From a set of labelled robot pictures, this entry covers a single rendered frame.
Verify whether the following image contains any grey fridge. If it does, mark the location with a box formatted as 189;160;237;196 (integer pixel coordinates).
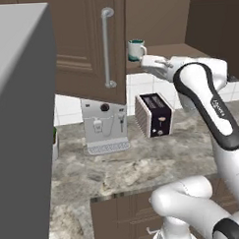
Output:
0;1;66;239

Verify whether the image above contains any brown base cabinet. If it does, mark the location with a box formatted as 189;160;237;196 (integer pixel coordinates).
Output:
89;174;239;239

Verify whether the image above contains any grey metal door handle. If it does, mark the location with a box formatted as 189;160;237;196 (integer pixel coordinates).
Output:
100;7;118;90

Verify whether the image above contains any white coffee machine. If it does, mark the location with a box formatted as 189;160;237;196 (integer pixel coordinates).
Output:
80;96;132;156

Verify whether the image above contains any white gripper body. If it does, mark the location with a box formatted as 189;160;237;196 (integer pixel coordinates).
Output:
140;53;173;76

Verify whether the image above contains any potted green plant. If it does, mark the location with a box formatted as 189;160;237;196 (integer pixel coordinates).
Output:
50;126;60;162

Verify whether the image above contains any silver drawer handle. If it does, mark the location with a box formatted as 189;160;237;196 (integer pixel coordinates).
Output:
145;225;160;236

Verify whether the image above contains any white and teal mug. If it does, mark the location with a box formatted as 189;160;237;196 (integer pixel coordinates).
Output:
127;38;149;63

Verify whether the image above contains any brown cabinet door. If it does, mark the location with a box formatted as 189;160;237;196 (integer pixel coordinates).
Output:
17;0;132;111

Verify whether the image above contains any black and white toaster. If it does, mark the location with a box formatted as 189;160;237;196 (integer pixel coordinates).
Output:
133;90;176;140

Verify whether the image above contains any brown wall cabinet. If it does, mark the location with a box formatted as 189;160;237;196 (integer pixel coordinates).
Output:
121;0;239;82

